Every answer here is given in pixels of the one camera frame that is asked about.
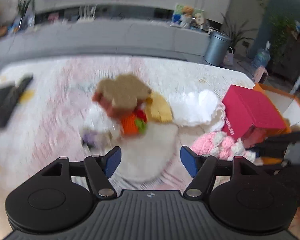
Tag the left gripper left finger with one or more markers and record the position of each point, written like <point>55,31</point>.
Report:
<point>98,171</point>

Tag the white fluffy cloth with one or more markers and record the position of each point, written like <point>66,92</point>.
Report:
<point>202,108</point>

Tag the white wifi router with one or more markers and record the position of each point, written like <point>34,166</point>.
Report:
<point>86,13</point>

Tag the brown bread plush toy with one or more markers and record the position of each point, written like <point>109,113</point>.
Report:
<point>120,96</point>

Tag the orange cardboard box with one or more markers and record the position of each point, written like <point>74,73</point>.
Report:
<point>287,105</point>

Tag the climbing green vine plant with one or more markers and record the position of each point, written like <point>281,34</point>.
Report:
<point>281,28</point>

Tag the red lidded clear container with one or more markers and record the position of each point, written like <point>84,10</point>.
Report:
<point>250,116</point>

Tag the pink woven handbag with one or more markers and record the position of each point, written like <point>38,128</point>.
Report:
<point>229,57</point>

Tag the green plant in vase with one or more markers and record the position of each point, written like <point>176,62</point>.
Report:
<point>22,7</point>

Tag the black remote control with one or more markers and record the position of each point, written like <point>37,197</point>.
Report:
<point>8,105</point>

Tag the small purple toy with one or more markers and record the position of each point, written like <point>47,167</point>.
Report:
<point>93,139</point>

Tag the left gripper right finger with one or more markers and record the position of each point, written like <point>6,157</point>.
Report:
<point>202,171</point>

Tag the yellow soft cloth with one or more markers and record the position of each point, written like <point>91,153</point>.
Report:
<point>157,109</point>

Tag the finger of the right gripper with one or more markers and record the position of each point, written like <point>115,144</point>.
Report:
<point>269,149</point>
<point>292,137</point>

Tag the potted long leaf plant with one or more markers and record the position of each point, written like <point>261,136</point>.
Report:
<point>235,32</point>

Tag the pink white crochet bag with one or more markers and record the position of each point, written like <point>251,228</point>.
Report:
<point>221,146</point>

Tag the blue water jug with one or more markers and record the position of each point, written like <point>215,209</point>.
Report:
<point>262,57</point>

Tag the grey metal trash bin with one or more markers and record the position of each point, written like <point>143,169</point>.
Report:
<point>217,48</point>

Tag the orange crochet toy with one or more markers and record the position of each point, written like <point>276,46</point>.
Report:
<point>134,124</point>

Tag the white soft pouch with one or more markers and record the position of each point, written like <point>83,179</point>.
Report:
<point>144,156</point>

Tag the dark cabinet with items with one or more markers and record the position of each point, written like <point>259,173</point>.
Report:
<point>286,60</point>

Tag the teddy bear on stand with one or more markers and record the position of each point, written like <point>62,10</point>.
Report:
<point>186,17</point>

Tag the white marble tv console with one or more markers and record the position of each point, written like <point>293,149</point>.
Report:
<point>103,36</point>

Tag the pink patterned table cloth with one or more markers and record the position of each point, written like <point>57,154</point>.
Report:
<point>57,106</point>

